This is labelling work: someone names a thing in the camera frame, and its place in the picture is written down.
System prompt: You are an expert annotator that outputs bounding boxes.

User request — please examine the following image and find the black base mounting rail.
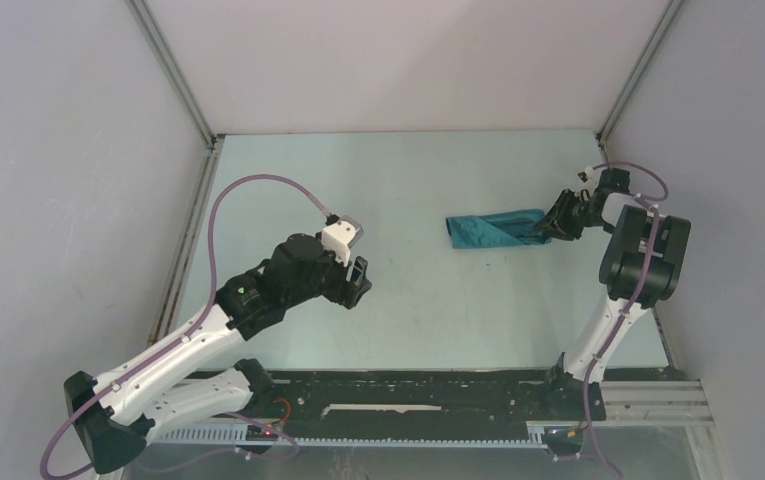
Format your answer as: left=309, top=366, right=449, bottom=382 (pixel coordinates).
left=239, top=367, right=606, bottom=443

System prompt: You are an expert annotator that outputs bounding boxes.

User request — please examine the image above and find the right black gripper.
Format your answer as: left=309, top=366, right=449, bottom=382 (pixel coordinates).
left=534, top=188, right=612, bottom=241

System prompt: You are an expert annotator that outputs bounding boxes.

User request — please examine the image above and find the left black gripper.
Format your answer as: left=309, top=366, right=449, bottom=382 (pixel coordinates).
left=285, top=242, right=371, bottom=309

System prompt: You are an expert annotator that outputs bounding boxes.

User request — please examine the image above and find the white slotted cable duct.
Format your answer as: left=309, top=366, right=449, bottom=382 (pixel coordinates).
left=156, top=423, right=589, bottom=450

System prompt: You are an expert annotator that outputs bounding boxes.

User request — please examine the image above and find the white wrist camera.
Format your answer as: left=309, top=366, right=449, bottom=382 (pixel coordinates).
left=577, top=166, right=598, bottom=194
left=319, top=214, right=364, bottom=267

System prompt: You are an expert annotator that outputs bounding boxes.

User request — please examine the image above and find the aluminium frame extrusion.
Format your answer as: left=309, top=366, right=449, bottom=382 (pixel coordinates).
left=601, top=381, right=714, bottom=427

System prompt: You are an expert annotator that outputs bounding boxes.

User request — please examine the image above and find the teal cloth napkin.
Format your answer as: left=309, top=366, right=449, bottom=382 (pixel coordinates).
left=445, top=209, right=550, bottom=250

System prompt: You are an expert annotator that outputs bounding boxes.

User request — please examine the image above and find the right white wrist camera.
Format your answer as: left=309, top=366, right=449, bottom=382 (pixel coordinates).
left=577, top=166, right=598, bottom=194

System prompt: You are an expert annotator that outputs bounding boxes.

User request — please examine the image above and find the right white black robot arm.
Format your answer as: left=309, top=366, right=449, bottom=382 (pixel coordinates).
left=536, top=164, right=692, bottom=385

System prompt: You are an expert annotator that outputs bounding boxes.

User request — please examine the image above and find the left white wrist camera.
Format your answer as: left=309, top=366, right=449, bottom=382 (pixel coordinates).
left=319, top=214, right=364, bottom=267

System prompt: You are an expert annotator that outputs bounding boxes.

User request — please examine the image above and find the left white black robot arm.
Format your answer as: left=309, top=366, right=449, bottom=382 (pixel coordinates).
left=63, top=219, right=371, bottom=474

